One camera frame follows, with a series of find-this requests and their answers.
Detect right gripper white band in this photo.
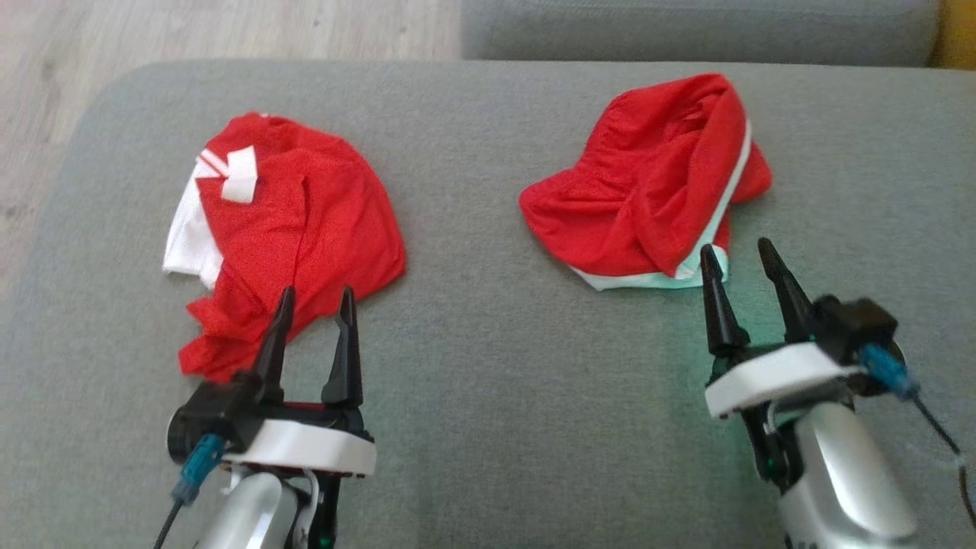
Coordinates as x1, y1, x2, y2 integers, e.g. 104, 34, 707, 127
699, 237, 862, 490

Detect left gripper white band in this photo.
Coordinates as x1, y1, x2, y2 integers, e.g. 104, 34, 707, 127
221, 286, 378, 549

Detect red jersey white sleeves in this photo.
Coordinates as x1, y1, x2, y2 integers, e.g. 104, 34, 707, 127
162, 112, 407, 384

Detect red shorts white trim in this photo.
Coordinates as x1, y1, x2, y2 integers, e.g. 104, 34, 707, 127
518, 72, 773, 292

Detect grey sofa ottoman cushion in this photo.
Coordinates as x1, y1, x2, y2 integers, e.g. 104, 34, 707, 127
0, 59, 976, 549

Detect large grey sofa seat cushion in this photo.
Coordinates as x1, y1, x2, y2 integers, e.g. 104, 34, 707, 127
461, 0, 940, 68

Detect yellow sofa backrest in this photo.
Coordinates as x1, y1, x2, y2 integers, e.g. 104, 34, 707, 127
929, 0, 976, 71

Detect right arm cable blue plug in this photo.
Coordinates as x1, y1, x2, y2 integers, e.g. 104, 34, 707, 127
862, 343, 976, 531

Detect arm cable blue plug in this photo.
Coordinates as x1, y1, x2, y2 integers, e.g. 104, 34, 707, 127
152, 433, 228, 549
862, 343, 976, 531

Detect left arm cable blue plug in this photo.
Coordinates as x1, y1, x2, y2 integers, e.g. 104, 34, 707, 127
152, 433, 228, 549

